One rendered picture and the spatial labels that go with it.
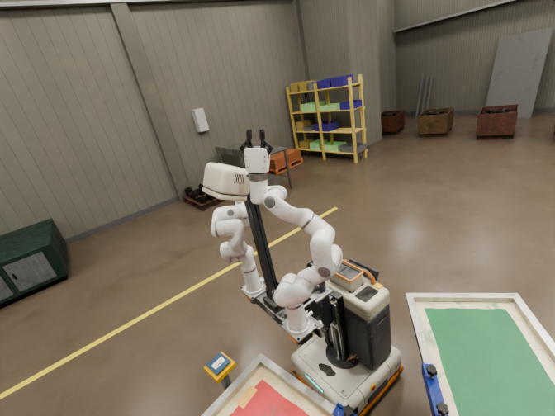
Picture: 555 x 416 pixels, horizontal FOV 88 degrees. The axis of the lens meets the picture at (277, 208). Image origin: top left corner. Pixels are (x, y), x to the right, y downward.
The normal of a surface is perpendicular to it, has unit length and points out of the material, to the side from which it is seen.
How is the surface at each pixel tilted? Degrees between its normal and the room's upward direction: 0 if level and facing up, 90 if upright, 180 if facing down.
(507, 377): 0
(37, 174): 90
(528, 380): 0
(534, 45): 75
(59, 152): 90
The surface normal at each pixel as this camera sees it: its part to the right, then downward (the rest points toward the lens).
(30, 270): 0.59, 0.23
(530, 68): -0.80, 0.15
